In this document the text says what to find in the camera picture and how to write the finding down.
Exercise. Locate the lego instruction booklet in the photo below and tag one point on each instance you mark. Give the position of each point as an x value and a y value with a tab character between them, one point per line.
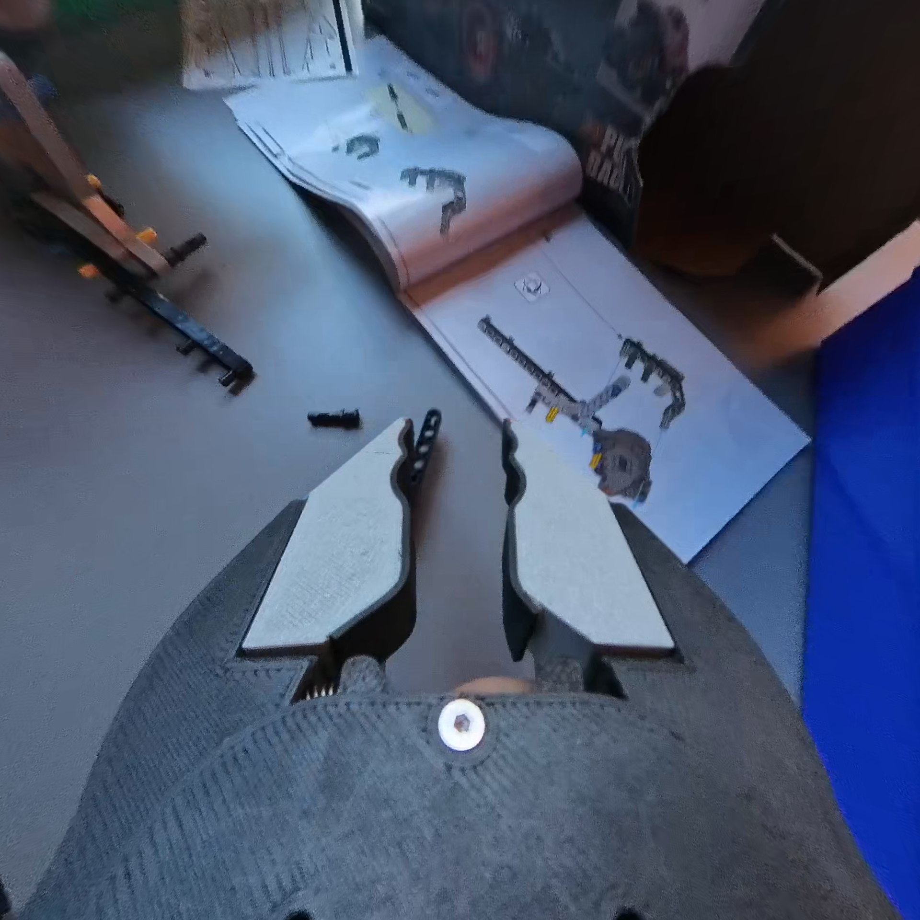
719	431

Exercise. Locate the blue sheet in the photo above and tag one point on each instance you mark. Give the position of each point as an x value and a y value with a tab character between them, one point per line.
870	575

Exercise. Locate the black angled lego beam assembly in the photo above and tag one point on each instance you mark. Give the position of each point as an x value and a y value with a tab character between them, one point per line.
424	445

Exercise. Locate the long black lego beam assembly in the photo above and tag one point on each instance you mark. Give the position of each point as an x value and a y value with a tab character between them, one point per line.
194	334

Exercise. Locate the green plastic object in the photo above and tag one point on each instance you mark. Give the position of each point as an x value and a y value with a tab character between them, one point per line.
115	11

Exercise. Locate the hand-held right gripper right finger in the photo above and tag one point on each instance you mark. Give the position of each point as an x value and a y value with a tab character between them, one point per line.
582	560

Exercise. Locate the small black lego pin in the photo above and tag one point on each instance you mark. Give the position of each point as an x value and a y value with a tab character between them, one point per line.
334	418

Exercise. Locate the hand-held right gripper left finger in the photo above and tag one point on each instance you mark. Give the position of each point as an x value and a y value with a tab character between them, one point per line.
338	553

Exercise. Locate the line drawing paper sheet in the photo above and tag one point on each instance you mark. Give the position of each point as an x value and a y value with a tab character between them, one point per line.
266	43

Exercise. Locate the dark lego set box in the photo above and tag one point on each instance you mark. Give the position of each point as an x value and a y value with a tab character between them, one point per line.
546	65

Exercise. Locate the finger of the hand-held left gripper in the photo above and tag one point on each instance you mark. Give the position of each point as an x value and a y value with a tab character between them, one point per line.
108	233
43	118

